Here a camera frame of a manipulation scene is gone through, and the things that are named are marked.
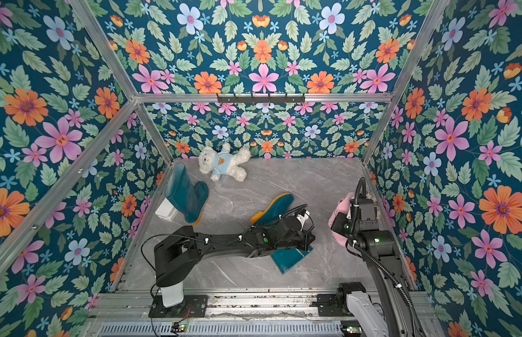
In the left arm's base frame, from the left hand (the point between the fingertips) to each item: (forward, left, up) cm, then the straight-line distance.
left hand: (320, 238), depth 76 cm
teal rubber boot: (+18, +17, -8) cm, 26 cm away
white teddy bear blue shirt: (+47, +40, -5) cm, 62 cm away
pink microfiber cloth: (+7, -8, +11) cm, 15 cm away
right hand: (+4, -7, +7) cm, 11 cm away
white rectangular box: (+22, +65, -8) cm, 69 cm away
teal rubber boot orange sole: (+24, +53, -4) cm, 59 cm away
